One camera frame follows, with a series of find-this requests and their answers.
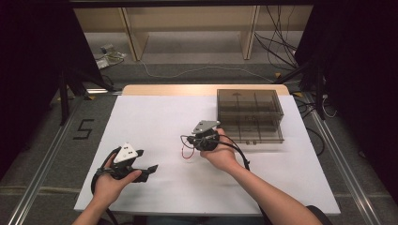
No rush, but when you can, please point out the black metal frame bar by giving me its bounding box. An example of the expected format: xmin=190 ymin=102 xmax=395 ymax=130
xmin=69 ymin=0 xmax=314 ymax=8

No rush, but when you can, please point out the aluminium floor rail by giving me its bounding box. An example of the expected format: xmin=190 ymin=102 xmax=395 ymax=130
xmin=6 ymin=88 xmax=124 ymax=225
xmin=299 ymin=93 xmax=382 ymax=225

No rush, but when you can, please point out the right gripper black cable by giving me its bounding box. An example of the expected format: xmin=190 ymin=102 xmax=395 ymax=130
xmin=214 ymin=134 xmax=252 ymax=172

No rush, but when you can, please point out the red rubber band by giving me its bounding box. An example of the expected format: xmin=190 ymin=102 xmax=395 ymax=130
xmin=181 ymin=145 xmax=196 ymax=160

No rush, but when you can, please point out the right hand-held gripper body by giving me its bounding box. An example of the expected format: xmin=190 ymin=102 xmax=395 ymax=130
xmin=187 ymin=120 xmax=222 ymax=153

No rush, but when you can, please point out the black metal stand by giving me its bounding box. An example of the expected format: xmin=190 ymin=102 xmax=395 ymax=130
xmin=273 ymin=53 xmax=327 ymax=122
xmin=57 ymin=66 xmax=115 ymax=127

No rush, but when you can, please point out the person's right hand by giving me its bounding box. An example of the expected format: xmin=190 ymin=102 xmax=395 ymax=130
xmin=200 ymin=127 xmax=242 ymax=173

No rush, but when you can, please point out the smoky transparent drawer cabinet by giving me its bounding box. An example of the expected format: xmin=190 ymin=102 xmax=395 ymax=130
xmin=216 ymin=88 xmax=285 ymax=128

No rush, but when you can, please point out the black floor cable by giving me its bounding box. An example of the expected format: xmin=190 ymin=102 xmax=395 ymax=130
xmin=295 ymin=98 xmax=327 ymax=158

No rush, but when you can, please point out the grey power adapter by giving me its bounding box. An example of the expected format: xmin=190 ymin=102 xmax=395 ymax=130
xmin=99 ymin=43 xmax=115 ymax=55

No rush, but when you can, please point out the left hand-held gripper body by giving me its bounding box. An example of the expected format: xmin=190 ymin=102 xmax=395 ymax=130
xmin=99 ymin=142 xmax=150 ymax=184

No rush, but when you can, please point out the person's left hand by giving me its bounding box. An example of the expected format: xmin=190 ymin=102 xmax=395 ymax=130
xmin=91 ymin=153 xmax=143 ymax=206

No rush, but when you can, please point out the bundle of black cables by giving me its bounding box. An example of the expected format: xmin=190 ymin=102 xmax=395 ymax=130
xmin=253 ymin=5 xmax=302 ymax=71

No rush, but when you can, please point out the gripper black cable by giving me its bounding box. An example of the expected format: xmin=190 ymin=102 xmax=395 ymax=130
xmin=89 ymin=146 xmax=122 ymax=225
xmin=214 ymin=134 xmax=252 ymax=172

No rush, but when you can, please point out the white power strip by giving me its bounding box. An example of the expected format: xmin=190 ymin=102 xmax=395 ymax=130
xmin=95 ymin=58 xmax=110 ymax=70

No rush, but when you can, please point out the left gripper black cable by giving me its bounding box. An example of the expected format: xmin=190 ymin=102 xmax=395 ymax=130
xmin=89 ymin=146 xmax=122 ymax=225

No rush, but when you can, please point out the dark curtain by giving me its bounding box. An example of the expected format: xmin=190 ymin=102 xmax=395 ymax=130
xmin=0 ymin=0 xmax=105 ymax=183
xmin=294 ymin=0 xmax=398 ymax=202

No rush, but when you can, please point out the white board sheet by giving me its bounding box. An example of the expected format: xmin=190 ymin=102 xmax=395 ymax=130
xmin=73 ymin=95 xmax=342 ymax=217

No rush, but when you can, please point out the light wooden shelf unit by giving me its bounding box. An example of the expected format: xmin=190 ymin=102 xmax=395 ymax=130
xmin=72 ymin=5 xmax=314 ymax=62

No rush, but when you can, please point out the dark rounded object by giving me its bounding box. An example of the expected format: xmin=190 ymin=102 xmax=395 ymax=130
xmin=306 ymin=204 xmax=334 ymax=225

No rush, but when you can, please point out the white floor cable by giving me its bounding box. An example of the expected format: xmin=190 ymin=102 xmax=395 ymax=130
xmin=138 ymin=59 xmax=277 ymax=84

